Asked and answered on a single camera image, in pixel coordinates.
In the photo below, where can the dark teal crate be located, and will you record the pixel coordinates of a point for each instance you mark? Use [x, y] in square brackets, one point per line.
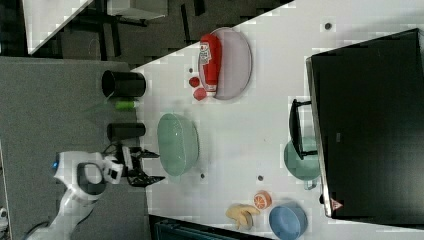
[168, 230]

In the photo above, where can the blue bowl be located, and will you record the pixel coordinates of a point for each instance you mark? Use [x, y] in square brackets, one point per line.
[288, 221]

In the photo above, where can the white side table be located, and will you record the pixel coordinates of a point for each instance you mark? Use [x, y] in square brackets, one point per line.
[44, 18]

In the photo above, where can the light red strawberry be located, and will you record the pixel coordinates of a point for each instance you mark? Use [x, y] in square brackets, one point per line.
[200, 94]

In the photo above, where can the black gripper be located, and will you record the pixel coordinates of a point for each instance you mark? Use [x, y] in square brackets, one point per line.
[130, 157]

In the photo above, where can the green cylinder object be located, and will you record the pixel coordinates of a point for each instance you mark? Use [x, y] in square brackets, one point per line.
[126, 105]

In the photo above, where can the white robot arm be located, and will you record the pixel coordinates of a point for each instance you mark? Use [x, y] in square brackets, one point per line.
[85, 176]

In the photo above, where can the black toaster oven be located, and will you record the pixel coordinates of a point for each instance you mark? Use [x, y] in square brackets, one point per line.
[367, 103]

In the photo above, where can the green mug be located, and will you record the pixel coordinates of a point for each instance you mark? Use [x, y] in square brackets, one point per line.
[306, 169]

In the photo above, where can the dark red strawberry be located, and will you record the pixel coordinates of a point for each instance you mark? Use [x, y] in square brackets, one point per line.
[194, 82]

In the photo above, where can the large black cylinder post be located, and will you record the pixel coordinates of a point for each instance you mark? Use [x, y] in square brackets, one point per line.
[123, 84]

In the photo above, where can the small black cylinder post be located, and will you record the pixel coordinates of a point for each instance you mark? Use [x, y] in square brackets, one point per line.
[123, 131]

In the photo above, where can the yellow banana toy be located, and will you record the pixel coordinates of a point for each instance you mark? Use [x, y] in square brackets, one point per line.
[242, 214]

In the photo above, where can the grey round plate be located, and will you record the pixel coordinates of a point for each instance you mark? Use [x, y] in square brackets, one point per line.
[236, 65]

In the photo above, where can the red ketchup bottle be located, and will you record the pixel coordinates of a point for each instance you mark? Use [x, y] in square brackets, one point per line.
[210, 58]

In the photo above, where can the orange slice toy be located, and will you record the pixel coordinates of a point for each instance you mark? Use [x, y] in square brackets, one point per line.
[262, 200]

